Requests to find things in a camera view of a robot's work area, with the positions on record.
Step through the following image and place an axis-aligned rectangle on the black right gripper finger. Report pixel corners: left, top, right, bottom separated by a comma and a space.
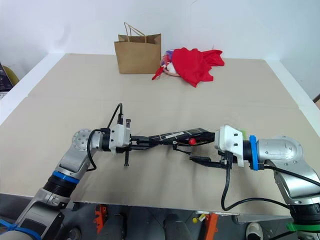
189, 156, 223, 169
202, 132, 218, 146

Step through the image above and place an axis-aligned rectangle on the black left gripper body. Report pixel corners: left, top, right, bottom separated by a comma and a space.
123, 119, 136, 168

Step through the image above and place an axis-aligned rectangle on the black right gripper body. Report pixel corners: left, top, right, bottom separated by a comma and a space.
216, 149, 235, 171

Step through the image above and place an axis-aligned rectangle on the black grid pouch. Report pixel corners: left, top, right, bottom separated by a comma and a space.
148, 127, 217, 156

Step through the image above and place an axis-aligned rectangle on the beige table cover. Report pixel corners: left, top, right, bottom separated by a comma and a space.
0, 52, 320, 217

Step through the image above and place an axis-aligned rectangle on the orange clamp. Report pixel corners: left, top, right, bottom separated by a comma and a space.
203, 212, 219, 240
93, 204, 109, 235

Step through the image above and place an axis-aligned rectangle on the red and white packet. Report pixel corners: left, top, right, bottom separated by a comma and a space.
151, 65, 167, 81

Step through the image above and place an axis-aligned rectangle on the white shoe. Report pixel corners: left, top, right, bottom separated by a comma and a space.
245, 221, 264, 240

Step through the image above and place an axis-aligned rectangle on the red cloth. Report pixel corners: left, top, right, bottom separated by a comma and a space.
171, 47, 225, 88

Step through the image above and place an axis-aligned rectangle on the brown paper bag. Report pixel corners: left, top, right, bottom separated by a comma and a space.
114, 21, 163, 75

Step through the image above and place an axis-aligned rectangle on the olive yellow chair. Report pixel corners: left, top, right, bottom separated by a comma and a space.
2, 65, 20, 85

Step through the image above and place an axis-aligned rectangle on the dark box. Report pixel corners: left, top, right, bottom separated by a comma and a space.
0, 60, 14, 92

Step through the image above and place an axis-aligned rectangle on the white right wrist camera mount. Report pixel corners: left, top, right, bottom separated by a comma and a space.
215, 124, 251, 168

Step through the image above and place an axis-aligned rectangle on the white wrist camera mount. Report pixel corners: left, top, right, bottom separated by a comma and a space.
215, 124, 251, 168
109, 123, 133, 154

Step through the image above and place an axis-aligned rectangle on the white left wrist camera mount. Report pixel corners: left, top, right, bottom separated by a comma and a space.
109, 123, 133, 154

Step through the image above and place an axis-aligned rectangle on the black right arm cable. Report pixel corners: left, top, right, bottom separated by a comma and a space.
220, 152, 292, 212
259, 164, 320, 187

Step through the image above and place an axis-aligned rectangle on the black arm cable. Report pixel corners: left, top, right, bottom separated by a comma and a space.
259, 164, 320, 187
86, 102, 125, 172
220, 152, 292, 212

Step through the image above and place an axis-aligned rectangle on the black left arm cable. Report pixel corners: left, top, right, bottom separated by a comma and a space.
86, 102, 125, 172

